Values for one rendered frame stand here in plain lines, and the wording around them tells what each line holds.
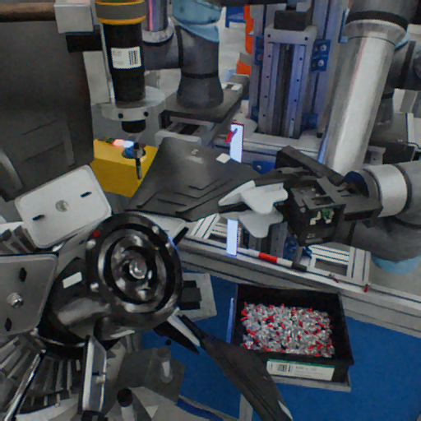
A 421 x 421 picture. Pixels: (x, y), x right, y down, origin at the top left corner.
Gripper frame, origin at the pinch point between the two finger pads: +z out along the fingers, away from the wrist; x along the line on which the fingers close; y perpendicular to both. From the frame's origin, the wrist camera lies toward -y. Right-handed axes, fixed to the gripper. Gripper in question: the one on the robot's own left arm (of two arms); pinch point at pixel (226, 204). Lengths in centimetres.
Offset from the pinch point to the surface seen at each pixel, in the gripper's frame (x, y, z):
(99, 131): 44, -100, 19
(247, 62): 126, -354, -131
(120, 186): 20.9, -34.6, 14.1
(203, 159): 1.3, -13.5, 0.0
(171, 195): -0.8, -2.6, 7.3
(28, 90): -17.2, -3.3, 22.0
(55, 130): -14.0, 0.0, 19.9
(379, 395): 66, 7, -42
